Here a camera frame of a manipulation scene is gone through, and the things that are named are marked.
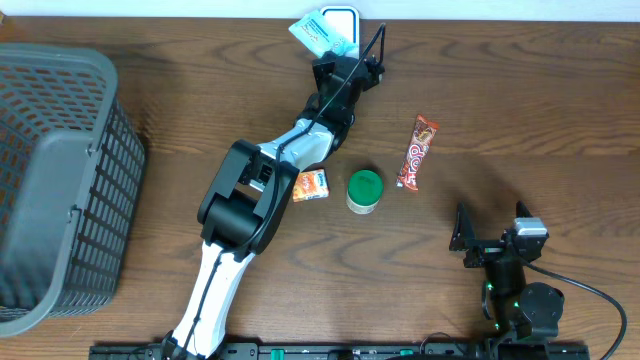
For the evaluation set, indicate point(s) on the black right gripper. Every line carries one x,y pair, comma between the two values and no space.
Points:
464,240

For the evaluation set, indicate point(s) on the light green tissue pack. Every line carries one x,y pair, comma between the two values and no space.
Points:
319,37

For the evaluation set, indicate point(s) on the red chocolate bar wrapper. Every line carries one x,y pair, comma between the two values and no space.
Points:
421,139

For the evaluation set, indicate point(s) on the green lid jar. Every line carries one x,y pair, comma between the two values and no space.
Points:
364,191

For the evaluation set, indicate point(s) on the small orange snack box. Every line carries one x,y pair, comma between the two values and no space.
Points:
311,185

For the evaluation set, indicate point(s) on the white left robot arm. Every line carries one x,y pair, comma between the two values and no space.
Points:
243,207

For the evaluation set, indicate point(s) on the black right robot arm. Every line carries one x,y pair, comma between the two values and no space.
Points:
526,314

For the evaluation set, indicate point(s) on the white barcode scanner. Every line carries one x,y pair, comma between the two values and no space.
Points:
345,19

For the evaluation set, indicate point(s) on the dark grey plastic basket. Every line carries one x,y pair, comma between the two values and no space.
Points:
71,171

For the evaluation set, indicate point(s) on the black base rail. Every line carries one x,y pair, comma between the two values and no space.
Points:
430,350

